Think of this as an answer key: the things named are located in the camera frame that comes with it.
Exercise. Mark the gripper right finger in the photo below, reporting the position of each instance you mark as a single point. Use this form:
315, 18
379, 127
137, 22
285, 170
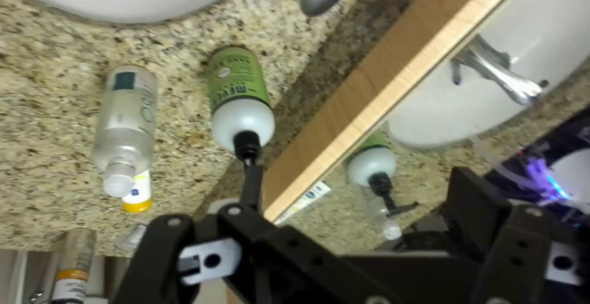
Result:
511, 248

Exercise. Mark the clear plastic bottle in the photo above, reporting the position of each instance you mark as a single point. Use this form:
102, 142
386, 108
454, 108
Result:
124, 124

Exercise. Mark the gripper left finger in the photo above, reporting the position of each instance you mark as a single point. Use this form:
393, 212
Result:
159, 258

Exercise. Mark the green soap pump bottle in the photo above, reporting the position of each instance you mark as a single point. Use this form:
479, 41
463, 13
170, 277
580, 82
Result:
237, 96

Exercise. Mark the bottle with orange band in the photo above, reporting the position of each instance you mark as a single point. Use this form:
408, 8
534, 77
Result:
73, 267

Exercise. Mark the white and yellow tube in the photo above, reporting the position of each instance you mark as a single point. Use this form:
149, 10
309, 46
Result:
138, 198

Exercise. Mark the wood-framed mirror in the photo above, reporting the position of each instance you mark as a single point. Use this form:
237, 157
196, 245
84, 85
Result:
387, 78

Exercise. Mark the small clear plastic piece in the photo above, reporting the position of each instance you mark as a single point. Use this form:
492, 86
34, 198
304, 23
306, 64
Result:
132, 237

